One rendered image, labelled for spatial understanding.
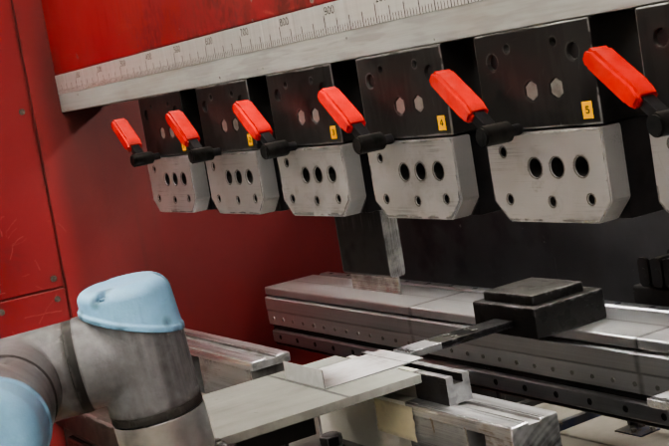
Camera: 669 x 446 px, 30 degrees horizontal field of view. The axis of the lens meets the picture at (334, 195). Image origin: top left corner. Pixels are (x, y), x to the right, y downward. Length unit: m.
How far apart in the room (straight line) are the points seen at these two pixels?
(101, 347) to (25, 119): 1.18
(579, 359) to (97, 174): 0.98
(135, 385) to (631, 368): 0.65
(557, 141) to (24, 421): 0.48
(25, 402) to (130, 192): 1.36
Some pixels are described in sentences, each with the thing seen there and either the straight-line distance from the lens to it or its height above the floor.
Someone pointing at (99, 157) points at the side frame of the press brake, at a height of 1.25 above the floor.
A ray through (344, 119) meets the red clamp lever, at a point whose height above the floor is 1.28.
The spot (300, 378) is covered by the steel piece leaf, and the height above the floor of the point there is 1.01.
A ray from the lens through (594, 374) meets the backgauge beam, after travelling 1.50.
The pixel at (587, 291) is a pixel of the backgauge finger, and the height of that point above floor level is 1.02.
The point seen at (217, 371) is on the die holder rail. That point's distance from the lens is 1.80.
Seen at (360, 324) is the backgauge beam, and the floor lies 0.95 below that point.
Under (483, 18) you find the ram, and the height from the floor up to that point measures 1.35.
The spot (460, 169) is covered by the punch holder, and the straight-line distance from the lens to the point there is 1.16.
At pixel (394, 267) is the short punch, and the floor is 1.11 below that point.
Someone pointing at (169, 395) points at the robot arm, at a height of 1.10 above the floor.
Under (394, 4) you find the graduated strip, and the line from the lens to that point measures 1.21.
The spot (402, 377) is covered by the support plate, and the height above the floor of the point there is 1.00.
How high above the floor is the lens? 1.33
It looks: 5 degrees down
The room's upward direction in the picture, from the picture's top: 9 degrees counter-clockwise
